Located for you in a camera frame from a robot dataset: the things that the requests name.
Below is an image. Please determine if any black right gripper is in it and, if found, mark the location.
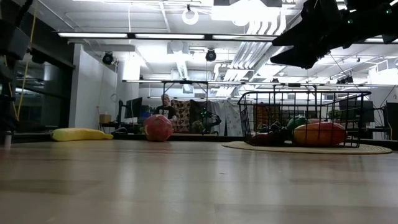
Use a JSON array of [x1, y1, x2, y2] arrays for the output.
[[269, 0, 353, 70]]

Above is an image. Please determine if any black wire basket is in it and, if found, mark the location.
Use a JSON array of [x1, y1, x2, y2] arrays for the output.
[[238, 90, 373, 149]]

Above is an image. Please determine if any green lime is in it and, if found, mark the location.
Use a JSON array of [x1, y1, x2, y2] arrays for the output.
[[285, 115, 308, 131]]

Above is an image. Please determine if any black grape bunch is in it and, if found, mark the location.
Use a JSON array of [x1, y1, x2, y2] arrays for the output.
[[256, 121, 290, 146]]

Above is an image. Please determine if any orange red mango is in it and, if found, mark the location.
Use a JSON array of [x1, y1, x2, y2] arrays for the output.
[[293, 121, 348, 147]]

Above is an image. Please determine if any pink dragon fruit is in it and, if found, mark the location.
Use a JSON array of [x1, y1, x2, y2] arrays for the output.
[[142, 114, 174, 142]]

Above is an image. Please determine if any yellow banana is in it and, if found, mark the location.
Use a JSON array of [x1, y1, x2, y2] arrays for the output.
[[51, 127, 114, 142]]

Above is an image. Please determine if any ceiling strip light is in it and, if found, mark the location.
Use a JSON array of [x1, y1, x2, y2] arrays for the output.
[[57, 32, 128, 39], [212, 34, 277, 41], [134, 33, 205, 40]]

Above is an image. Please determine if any white floral cloth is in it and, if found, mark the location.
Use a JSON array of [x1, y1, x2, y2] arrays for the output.
[[224, 101, 249, 137]]

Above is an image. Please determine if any black background rack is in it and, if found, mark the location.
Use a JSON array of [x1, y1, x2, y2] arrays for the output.
[[161, 80, 210, 116]]

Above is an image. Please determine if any round woven placemat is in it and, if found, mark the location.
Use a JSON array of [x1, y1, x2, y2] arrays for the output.
[[221, 141, 393, 156]]

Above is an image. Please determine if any brown patterned cloth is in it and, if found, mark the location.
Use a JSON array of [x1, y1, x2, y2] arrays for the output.
[[170, 99, 192, 134]]

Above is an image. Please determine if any person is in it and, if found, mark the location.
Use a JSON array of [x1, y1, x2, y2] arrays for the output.
[[154, 93, 178, 123]]

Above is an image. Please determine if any black computer monitor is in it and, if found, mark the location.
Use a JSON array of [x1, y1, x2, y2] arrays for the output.
[[124, 96, 143, 119]]

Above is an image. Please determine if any white cylinder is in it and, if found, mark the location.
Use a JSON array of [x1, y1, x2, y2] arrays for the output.
[[2, 130, 12, 149]]

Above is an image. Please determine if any white ceiling ring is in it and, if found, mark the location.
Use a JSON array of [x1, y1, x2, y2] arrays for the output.
[[182, 7, 200, 26]]

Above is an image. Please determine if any black metal table frame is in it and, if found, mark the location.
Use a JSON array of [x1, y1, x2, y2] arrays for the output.
[[12, 132, 398, 151]]

